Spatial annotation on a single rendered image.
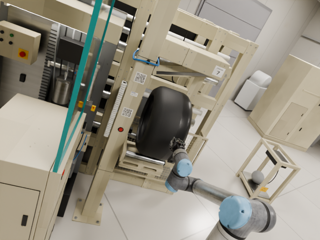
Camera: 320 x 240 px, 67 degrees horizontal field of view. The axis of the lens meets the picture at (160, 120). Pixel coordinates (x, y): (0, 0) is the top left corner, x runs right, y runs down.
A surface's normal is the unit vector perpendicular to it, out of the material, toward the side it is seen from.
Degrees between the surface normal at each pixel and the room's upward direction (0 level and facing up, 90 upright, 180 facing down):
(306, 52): 90
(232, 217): 79
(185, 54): 90
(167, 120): 57
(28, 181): 90
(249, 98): 90
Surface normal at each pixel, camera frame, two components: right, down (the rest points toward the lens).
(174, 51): 0.07, 0.49
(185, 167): 0.15, 0.31
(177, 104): 0.36, -0.47
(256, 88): -0.76, 0.00
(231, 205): -0.82, -0.40
